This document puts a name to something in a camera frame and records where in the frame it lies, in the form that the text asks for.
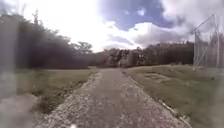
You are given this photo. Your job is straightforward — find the grey gravel path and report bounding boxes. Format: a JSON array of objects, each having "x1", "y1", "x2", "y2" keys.
[{"x1": 33, "y1": 68, "x2": 193, "y2": 128}]

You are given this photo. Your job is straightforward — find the dry grass field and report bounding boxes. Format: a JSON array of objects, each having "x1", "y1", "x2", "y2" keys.
[{"x1": 13, "y1": 67, "x2": 101, "y2": 115}]

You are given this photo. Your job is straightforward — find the wood of dark trees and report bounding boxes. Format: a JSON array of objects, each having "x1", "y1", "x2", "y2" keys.
[{"x1": 0, "y1": 9, "x2": 196, "y2": 70}]

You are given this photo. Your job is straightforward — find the dry grass slope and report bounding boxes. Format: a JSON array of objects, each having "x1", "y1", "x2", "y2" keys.
[{"x1": 121, "y1": 64, "x2": 224, "y2": 128}]

